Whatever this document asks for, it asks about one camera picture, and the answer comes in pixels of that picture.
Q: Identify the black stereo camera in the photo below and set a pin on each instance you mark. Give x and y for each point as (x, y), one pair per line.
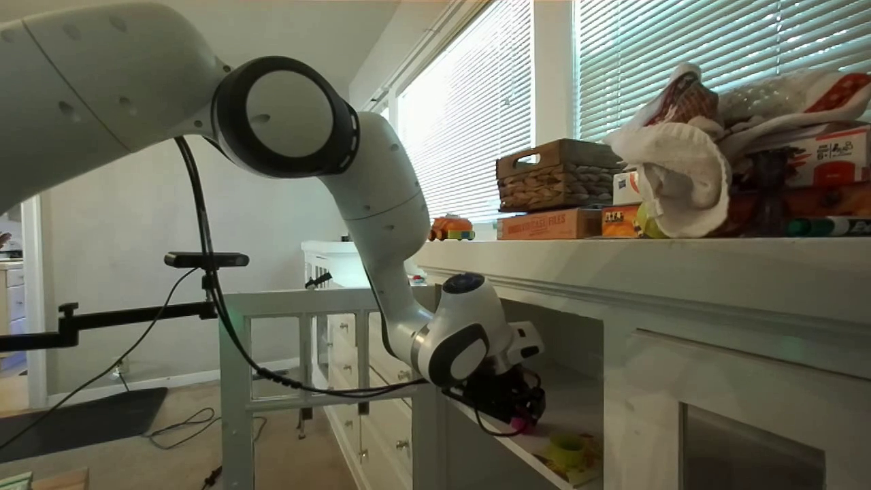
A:
(207, 259)

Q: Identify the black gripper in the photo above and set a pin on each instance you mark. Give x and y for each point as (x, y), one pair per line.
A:
(506, 386)

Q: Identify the reddish brown flat box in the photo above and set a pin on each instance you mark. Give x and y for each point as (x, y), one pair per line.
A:
(549, 225)

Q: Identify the black floor mat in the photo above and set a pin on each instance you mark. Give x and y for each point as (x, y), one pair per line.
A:
(83, 424)

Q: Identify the white wooden cabinet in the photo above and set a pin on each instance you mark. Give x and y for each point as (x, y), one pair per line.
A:
(709, 364)

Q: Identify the pile of colourful packages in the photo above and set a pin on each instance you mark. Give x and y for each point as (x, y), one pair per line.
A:
(806, 168)

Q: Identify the small pink bowl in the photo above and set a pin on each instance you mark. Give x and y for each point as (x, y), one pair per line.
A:
(520, 424)

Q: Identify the white window blinds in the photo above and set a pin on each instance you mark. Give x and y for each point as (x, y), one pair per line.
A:
(717, 56)

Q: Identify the yellow green toy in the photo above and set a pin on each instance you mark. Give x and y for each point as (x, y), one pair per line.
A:
(572, 452)

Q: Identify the white plastic bag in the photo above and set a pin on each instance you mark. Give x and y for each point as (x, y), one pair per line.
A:
(675, 178)

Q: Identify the brown wicker basket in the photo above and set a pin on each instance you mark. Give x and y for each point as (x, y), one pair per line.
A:
(555, 178)

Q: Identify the small orange box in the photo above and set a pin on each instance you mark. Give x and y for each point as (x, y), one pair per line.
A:
(622, 222)

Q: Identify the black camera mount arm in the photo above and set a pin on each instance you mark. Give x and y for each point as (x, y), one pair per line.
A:
(110, 319)

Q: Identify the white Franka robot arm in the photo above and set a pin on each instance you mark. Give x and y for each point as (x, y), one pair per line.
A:
(110, 90)

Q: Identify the black tripod stand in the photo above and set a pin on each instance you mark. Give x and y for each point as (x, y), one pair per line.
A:
(98, 378)

